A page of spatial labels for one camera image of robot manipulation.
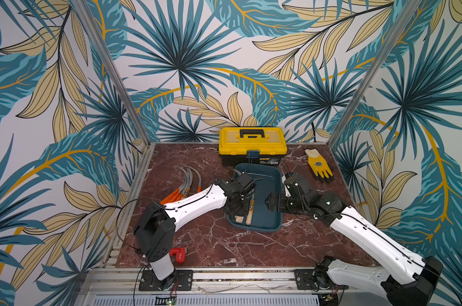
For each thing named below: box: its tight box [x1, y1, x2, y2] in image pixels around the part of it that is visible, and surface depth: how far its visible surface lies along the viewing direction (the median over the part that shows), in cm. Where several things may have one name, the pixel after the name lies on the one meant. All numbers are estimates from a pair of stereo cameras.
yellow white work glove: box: [305, 148, 334, 183], surface depth 109 cm
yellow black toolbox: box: [218, 126, 288, 167], surface depth 100 cm
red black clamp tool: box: [169, 247, 187, 264], surface depth 80 cm
